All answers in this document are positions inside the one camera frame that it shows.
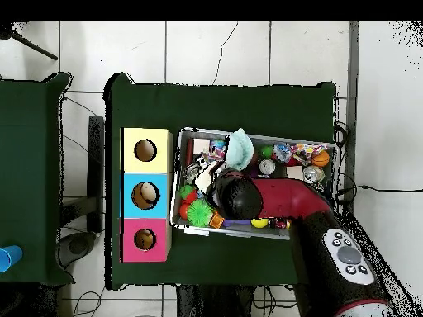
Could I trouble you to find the mint green waffle cloth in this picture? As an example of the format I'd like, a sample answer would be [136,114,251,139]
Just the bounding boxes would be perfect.
[226,128,256,172]

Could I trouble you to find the clear mesh bin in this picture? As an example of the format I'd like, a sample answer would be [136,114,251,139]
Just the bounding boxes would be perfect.
[169,126,341,244]

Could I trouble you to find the wooden box with three holes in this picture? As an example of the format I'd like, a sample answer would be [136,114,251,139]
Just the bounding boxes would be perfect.
[119,126,174,263]

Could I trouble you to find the pale wooden cube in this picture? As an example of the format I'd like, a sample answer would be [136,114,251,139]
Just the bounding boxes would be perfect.
[192,138,211,156]
[286,164,305,182]

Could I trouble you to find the green spiky ball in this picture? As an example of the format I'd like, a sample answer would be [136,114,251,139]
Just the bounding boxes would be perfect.
[188,200,214,228]

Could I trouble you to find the orange plastic block toy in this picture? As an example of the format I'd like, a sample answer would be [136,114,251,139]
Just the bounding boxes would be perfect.
[209,211,226,231]

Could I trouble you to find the silver drink can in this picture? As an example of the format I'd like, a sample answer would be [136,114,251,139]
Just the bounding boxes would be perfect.
[258,158,277,176]

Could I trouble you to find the dark green table cloth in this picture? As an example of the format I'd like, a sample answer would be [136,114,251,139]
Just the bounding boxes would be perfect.
[105,72,338,291]
[0,72,73,285]

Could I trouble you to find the colourful polka dot fabric toy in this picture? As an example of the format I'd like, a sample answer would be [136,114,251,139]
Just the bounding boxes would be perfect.
[288,143,327,163]

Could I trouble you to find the orange basketball toy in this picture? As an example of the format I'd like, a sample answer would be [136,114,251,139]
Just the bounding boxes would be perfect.
[311,151,330,169]

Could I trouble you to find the black equipment stand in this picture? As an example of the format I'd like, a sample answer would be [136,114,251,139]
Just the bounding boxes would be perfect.
[58,115,107,265]

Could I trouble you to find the blue plastic cup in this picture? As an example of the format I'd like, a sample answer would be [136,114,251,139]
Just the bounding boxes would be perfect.
[0,245,24,273]

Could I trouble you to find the black tripod leg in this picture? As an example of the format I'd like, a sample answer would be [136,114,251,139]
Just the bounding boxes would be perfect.
[0,22,59,62]

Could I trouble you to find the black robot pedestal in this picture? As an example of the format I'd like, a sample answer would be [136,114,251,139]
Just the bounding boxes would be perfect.
[177,283,298,317]

